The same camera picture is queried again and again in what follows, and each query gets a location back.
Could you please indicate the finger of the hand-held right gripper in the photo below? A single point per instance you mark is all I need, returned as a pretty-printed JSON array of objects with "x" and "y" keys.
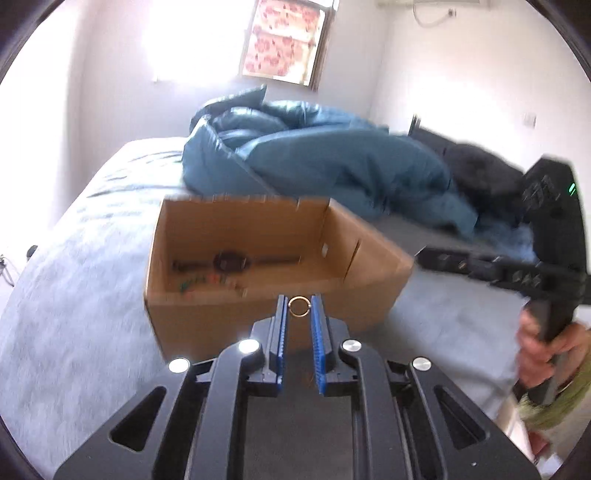
[{"x": 461, "y": 265}]

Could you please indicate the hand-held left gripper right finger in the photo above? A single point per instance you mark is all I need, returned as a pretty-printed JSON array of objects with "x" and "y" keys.
[{"x": 318, "y": 341}]

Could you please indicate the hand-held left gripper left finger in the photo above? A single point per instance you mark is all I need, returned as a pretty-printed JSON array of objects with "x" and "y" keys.
[{"x": 279, "y": 332}]

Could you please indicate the brown cardboard box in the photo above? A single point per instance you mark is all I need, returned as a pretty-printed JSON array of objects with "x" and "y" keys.
[{"x": 194, "y": 318}]

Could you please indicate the black wrist watch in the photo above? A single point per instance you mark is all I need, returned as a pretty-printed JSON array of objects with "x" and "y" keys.
[{"x": 228, "y": 261}]

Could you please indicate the person's right hand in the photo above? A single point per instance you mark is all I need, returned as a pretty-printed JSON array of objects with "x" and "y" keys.
[{"x": 535, "y": 364}]

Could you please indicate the blue towel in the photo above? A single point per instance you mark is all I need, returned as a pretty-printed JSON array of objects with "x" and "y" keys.
[{"x": 508, "y": 240}]

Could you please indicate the black cloth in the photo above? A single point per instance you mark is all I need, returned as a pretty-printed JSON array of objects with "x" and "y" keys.
[{"x": 480, "y": 175}]

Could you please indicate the dark headboard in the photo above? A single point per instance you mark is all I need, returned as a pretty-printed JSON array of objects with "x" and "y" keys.
[{"x": 425, "y": 136}]

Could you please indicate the teal duvet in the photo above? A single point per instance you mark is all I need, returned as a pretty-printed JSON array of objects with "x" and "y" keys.
[{"x": 323, "y": 161}]

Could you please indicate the green fuzzy cloth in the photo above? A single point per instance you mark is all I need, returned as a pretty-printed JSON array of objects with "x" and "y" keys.
[{"x": 554, "y": 415}]

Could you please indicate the bed with grey blanket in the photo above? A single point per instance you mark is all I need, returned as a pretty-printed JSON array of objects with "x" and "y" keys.
[{"x": 83, "y": 300}]

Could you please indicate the floral curtain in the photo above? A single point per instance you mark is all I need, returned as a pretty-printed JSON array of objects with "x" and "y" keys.
[{"x": 281, "y": 41}]

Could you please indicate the window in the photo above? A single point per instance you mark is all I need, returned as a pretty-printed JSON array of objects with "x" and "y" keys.
[{"x": 194, "y": 41}]

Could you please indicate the white wall switch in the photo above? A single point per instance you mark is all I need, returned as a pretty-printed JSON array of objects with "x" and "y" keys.
[{"x": 530, "y": 120}]

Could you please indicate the wall outlet with plug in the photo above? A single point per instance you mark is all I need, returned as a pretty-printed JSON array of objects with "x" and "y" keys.
[{"x": 4, "y": 265}]

